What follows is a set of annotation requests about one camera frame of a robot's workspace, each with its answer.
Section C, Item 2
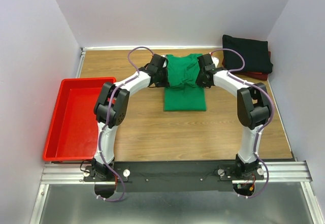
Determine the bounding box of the green t-shirt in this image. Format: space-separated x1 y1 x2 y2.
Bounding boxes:
164 53 207 111

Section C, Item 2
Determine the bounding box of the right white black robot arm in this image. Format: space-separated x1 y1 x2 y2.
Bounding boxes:
196 54 274 179

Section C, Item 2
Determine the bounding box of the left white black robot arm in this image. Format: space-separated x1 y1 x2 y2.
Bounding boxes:
91 54 168 181

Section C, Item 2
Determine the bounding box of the black folded t-shirt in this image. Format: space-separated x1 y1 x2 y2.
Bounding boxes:
222 35 273 74

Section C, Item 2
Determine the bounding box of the dark red folded t-shirt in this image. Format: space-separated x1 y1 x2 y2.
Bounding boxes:
222 51 273 81

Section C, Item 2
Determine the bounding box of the red plastic bin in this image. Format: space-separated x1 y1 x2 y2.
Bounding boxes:
43 77 116 162

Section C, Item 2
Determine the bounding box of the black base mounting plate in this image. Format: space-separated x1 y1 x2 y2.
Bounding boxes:
80 161 265 196

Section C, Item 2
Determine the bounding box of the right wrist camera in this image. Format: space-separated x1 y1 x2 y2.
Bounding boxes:
211 56 219 68

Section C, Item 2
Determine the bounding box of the aluminium frame rail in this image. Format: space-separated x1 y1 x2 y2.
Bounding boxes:
30 159 324 223

